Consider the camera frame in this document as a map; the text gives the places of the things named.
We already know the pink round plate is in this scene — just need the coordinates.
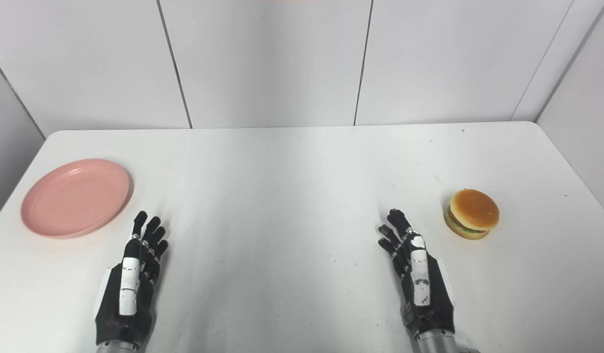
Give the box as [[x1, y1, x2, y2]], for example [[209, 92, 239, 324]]
[[21, 158, 131, 239]]

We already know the toy hamburger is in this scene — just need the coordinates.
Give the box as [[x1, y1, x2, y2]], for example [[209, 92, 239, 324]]
[[444, 189, 500, 240]]

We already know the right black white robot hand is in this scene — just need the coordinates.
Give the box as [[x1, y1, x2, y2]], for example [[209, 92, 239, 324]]
[[378, 208, 456, 340]]

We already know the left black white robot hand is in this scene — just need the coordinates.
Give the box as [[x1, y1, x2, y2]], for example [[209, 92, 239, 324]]
[[95, 211, 169, 346]]

